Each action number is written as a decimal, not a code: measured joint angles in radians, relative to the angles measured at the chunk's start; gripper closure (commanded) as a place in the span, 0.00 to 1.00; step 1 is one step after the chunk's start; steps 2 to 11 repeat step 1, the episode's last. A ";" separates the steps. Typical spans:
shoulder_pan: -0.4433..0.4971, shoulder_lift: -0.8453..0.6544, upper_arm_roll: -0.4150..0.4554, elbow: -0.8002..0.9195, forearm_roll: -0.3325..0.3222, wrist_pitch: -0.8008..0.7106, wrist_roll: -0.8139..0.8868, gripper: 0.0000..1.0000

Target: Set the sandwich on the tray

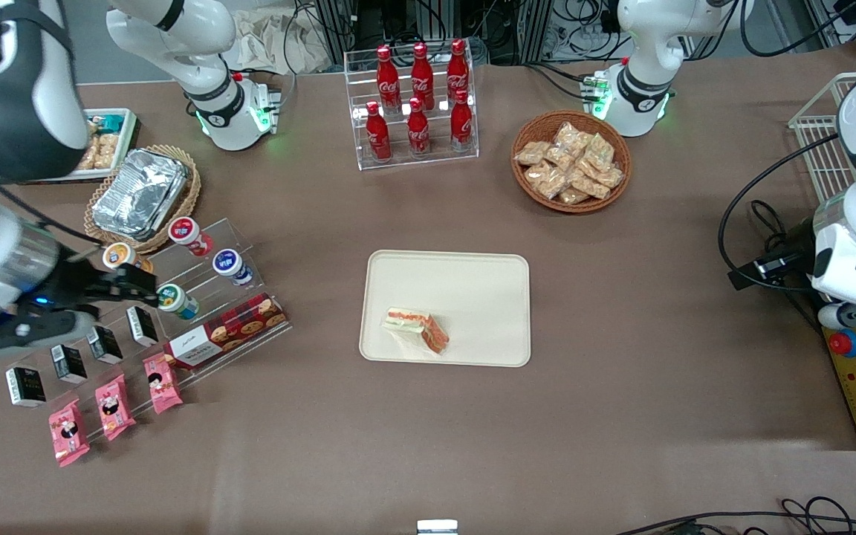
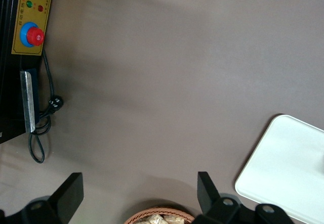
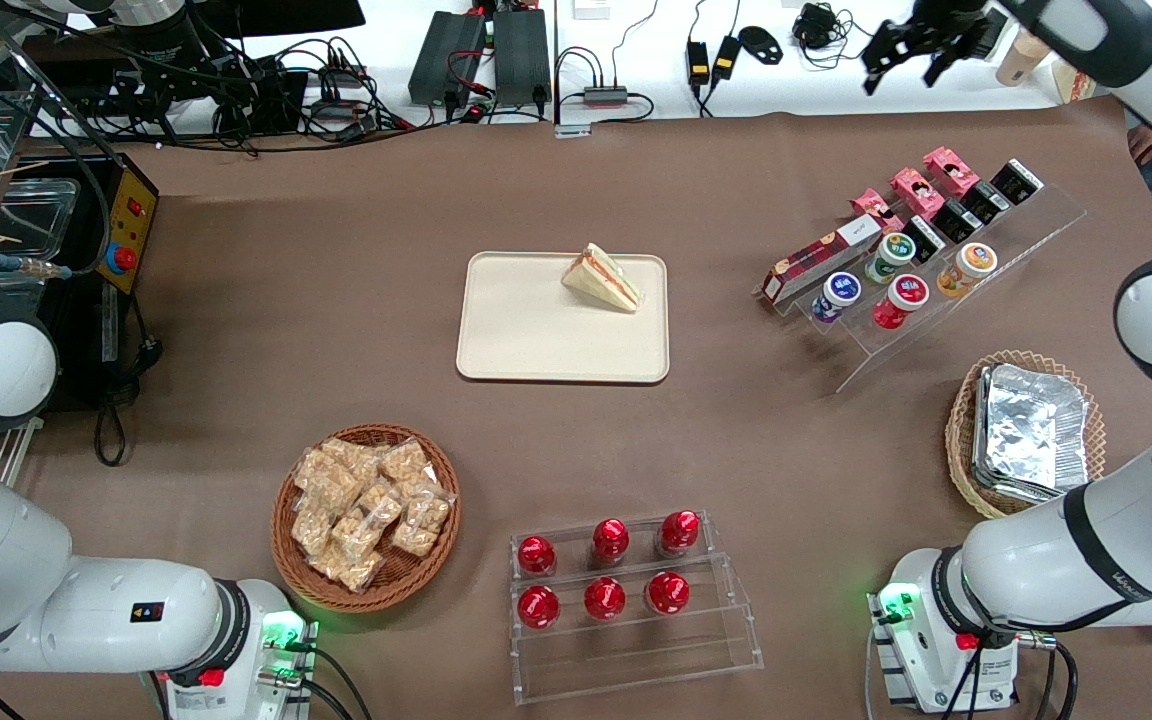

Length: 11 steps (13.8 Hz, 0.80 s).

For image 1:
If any blue lid yogurt cup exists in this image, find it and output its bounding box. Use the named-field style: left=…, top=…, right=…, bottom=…
left=212, top=248, right=256, bottom=288

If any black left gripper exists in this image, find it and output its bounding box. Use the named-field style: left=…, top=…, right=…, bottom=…
left=728, top=219, right=817, bottom=291

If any triangle sandwich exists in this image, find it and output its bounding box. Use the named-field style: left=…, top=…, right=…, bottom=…
left=381, top=307, right=450, bottom=356

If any red cola bottle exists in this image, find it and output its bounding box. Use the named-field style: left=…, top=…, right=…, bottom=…
left=406, top=97, right=431, bottom=158
left=411, top=42, right=435, bottom=111
left=447, top=39, right=471, bottom=105
left=376, top=45, right=402, bottom=114
left=366, top=101, right=392, bottom=163
left=450, top=89, right=474, bottom=153

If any beige plastic tray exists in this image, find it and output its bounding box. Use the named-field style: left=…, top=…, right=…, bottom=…
left=359, top=250, right=532, bottom=368

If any green lid yogurt cup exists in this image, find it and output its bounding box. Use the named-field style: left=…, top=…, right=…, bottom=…
left=156, top=283, right=201, bottom=321

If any crumpled beige paper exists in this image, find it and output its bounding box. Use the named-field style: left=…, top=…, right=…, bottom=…
left=218, top=10, right=334, bottom=75

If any aluminium frame with cables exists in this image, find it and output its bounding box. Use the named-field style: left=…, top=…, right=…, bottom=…
left=313, top=0, right=626, bottom=66

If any brown table cover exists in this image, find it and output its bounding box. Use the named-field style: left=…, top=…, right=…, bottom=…
left=0, top=41, right=856, bottom=535

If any clear acrylic stepped display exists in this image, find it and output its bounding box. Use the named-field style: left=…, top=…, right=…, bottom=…
left=0, top=217, right=294, bottom=447

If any oval wicker basket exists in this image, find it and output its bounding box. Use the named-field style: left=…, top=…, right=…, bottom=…
left=84, top=144, right=202, bottom=256

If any white wire rack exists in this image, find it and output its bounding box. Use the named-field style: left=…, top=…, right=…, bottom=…
left=788, top=72, right=856, bottom=206

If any black cable bundle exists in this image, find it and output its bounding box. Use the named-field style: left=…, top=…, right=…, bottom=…
left=750, top=198, right=791, bottom=255

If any small black carton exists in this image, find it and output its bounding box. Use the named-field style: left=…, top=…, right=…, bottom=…
left=51, top=345, right=88, bottom=385
left=86, top=325, right=124, bottom=365
left=126, top=305, right=160, bottom=348
left=5, top=366, right=48, bottom=408

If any round brown wicker basket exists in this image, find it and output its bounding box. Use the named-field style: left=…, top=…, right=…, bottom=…
left=510, top=110, right=633, bottom=215

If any long black looped cable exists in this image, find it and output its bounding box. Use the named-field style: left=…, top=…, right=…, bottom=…
left=718, top=132, right=843, bottom=292

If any orange lid yogurt cup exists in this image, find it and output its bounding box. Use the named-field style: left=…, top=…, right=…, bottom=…
left=102, top=242, right=154, bottom=276

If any stack of foil containers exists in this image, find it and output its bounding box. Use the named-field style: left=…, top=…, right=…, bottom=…
left=91, top=147, right=191, bottom=242

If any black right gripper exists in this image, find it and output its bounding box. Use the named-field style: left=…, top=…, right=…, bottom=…
left=43, top=249, right=160, bottom=317

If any red cookie box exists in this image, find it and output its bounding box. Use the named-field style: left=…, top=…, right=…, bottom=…
left=164, top=292, right=289, bottom=371

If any red lid yogurt cup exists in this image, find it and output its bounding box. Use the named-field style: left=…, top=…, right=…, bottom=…
left=168, top=215, right=215, bottom=258

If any white plastic bin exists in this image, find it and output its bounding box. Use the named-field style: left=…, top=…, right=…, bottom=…
left=64, top=108, right=139, bottom=184

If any clear acrylic bottle rack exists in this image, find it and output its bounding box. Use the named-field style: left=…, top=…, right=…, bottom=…
left=343, top=41, right=480, bottom=172

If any pink snack packet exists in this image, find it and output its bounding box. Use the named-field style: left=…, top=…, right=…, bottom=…
left=94, top=374, right=137, bottom=442
left=48, top=399, right=91, bottom=467
left=143, top=353, right=184, bottom=415

